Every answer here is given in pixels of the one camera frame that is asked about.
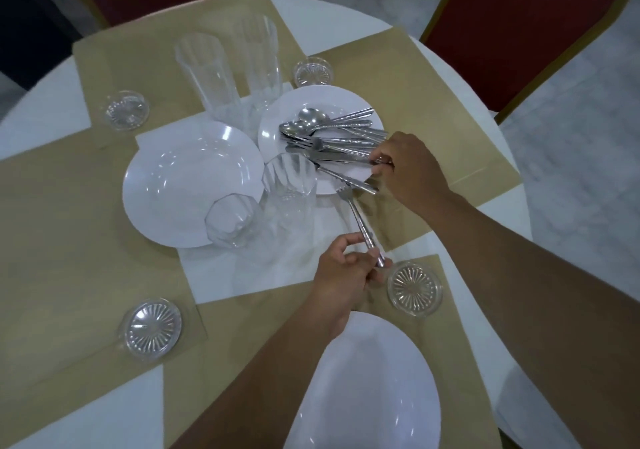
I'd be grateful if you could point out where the person's right hand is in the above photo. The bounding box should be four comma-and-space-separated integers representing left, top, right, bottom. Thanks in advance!
367, 132, 454, 219

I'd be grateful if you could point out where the person's left hand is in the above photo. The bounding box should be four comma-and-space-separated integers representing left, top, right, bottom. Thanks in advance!
306, 232, 395, 338

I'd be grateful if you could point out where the silver fork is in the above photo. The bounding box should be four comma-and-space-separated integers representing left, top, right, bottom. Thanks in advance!
336, 185, 388, 269

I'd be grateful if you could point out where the silver table knife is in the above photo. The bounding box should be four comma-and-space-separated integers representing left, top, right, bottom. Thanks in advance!
285, 147, 379, 165

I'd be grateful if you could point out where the person's right forearm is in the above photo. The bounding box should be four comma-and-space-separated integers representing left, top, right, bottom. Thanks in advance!
422, 188, 640, 449

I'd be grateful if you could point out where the person's left forearm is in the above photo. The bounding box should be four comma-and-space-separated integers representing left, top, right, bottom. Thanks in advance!
170, 306, 353, 449

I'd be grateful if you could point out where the pile of silver cutlery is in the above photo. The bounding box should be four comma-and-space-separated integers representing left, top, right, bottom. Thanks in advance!
278, 107, 390, 195

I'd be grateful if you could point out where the clear ribbed glass coaster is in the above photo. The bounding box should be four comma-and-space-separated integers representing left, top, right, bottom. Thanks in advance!
292, 57, 335, 89
102, 90, 151, 131
119, 298, 184, 363
386, 262, 444, 317

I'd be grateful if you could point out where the short clear faceted glass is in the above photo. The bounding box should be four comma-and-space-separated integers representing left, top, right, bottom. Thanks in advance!
261, 152, 319, 235
204, 193, 261, 249

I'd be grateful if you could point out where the white deep plate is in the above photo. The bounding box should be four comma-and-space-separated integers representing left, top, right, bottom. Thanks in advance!
257, 85, 386, 196
283, 311, 442, 449
122, 121, 266, 249

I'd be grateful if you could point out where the tall clear drinking glass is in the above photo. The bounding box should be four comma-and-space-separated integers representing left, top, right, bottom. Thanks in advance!
174, 33, 242, 120
231, 13, 281, 112

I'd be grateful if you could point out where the dark furniture piece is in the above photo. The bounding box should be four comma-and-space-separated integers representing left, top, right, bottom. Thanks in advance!
0, 0, 77, 92

